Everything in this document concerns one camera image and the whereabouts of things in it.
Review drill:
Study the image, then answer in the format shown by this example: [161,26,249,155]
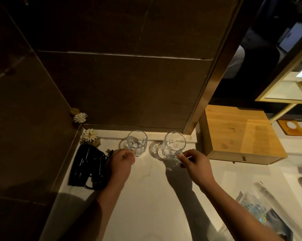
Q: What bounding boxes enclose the person's right hand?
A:
[179,149,216,191]

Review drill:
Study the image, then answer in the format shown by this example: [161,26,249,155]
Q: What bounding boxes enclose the person's left hand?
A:
[107,149,136,185]

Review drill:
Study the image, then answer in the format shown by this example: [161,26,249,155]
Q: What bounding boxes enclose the clear straight glass mug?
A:
[127,130,148,157]

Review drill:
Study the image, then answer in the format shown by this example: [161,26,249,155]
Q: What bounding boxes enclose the clear rounded glass mug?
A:
[161,132,187,163]

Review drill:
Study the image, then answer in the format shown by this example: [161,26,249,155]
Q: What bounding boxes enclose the person's right forearm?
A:
[198,178,278,241]

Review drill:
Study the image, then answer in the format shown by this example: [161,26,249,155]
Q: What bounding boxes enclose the person's left forearm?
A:
[63,177,127,241]

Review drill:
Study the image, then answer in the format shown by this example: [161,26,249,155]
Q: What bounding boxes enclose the white flower reed diffuser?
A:
[80,128,101,148]

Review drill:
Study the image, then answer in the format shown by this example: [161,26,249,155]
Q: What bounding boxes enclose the wooden drawer box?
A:
[199,104,288,165]

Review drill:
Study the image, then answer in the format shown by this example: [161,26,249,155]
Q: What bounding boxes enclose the clear plastic toiletry packets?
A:
[235,181,296,241]

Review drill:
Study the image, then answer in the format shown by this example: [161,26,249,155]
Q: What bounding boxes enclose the wooden tray with white dish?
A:
[277,119,302,136]

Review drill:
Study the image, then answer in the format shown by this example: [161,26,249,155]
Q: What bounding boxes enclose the black hair dryer with cable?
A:
[68,144,114,191]

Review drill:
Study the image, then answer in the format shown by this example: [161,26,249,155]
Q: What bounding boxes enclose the metal framed wall mirror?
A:
[183,0,302,135]

